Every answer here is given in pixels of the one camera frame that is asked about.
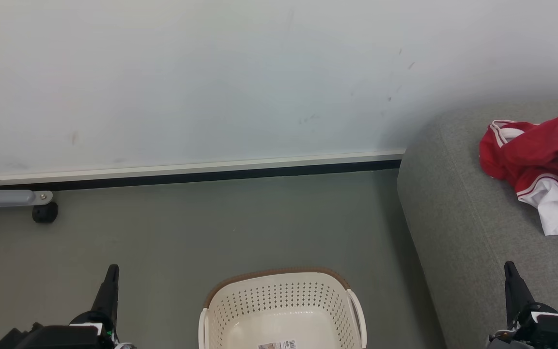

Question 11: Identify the red garment with striped hem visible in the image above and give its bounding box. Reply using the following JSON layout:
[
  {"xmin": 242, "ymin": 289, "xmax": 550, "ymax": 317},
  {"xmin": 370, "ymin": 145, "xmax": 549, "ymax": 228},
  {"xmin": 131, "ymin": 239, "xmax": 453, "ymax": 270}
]
[{"xmin": 514, "ymin": 111, "xmax": 558, "ymax": 204}]

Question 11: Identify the cream perforated laundry basket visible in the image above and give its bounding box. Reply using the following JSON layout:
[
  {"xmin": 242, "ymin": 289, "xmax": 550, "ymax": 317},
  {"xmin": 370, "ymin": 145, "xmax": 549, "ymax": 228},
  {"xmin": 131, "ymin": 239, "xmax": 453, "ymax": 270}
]
[{"xmin": 198, "ymin": 267, "xmax": 368, "ymax": 349}]

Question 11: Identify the white partition bottom rail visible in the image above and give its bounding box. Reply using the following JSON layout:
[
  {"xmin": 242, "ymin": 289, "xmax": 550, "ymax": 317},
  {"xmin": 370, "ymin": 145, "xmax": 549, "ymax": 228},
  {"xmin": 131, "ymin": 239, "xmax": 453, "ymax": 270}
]
[{"xmin": 0, "ymin": 150, "xmax": 405, "ymax": 190}]

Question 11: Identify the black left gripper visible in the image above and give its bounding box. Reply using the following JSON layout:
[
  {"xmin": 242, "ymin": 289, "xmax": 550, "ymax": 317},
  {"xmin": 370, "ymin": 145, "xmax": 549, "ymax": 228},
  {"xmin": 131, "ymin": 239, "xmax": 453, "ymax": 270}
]
[{"xmin": 70, "ymin": 263, "xmax": 135, "ymax": 349}]

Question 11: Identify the black caster wheel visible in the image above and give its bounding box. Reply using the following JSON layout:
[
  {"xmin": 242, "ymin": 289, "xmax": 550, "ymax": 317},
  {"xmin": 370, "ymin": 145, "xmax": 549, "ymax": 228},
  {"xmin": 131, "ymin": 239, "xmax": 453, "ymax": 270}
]
[{"xmin": 32, "ymin": 202, "xmax": 59, "ymax": 223}]

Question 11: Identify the red jersey with white trim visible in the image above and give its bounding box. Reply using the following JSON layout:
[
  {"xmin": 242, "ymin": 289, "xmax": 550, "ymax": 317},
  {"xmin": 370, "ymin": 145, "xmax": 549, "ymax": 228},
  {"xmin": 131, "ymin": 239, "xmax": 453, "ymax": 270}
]
[{"xmin": 479, "ymin": 119, "xmax": 531, "ymax": 181}]

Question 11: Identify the grey partition stand leg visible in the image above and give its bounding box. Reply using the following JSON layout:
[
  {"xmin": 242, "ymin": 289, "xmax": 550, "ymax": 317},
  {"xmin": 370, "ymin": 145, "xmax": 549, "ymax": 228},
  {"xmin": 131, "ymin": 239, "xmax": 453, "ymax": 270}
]
[{"xmin": 0, "ymin": 179, "xmax": 53, "ymax": 209}]

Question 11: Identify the grey fabric sofa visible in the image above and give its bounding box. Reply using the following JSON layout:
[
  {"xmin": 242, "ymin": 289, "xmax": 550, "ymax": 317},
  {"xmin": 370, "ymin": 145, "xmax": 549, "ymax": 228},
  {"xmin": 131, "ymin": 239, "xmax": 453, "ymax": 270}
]
[{"xmin": 397, "ymin": 97, "xmax": 558, "ymax": 349}]

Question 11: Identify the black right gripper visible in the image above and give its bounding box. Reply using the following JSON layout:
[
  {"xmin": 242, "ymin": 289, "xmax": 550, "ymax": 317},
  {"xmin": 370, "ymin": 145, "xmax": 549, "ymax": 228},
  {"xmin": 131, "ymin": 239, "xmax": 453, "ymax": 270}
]
[{"xmin": 486, "ymin": 261, "xmax": 558, "ymax": 349}]

